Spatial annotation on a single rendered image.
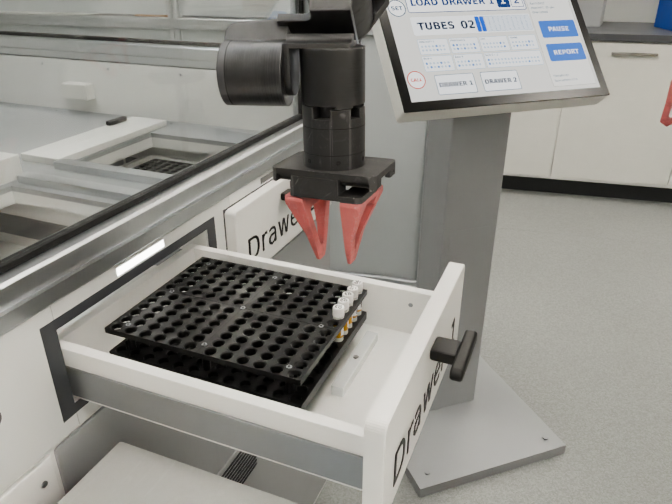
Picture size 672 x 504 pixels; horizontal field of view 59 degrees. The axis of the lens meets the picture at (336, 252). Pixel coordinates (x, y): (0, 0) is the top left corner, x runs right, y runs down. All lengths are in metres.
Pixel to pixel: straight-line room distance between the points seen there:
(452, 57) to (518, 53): 0.17
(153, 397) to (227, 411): 0.08
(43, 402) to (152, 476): 0.13
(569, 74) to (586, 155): 2.16
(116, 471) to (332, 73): 0.46
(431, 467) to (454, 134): 0.86
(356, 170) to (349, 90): 0.07
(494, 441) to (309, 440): 1.29
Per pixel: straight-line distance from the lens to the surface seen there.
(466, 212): 1.53
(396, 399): 0.48
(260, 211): 0.88
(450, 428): 1.79
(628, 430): 2.01
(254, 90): 0.54
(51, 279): 0.62
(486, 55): 1.39
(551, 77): 1.46
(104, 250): 0.66
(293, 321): 0.62
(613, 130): 3.61
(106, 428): 0.74
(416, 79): 1.28
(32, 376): 0.63
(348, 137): 0.53
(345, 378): 0.63
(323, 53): 0.52
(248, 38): 0.56
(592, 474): 1.83
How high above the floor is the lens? 1.24
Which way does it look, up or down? 26 degrees down
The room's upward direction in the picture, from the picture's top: straight up
